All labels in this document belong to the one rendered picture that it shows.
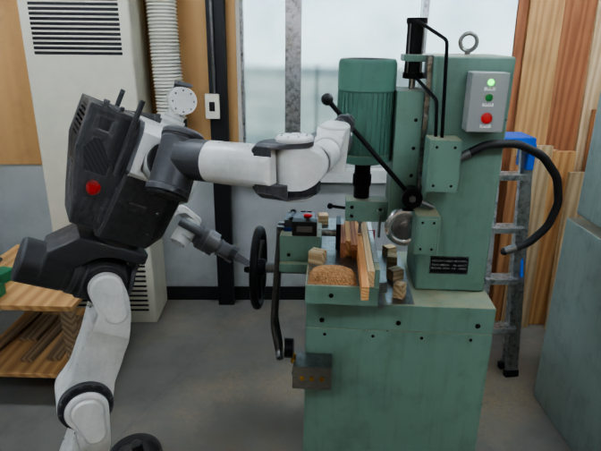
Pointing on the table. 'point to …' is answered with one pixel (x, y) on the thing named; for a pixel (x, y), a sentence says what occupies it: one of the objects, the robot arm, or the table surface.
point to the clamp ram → (334, 233)
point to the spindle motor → (368, 105)
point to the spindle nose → (361, 182)
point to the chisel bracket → (365, 208)
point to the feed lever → (412, 197)
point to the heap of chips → (332, 276)
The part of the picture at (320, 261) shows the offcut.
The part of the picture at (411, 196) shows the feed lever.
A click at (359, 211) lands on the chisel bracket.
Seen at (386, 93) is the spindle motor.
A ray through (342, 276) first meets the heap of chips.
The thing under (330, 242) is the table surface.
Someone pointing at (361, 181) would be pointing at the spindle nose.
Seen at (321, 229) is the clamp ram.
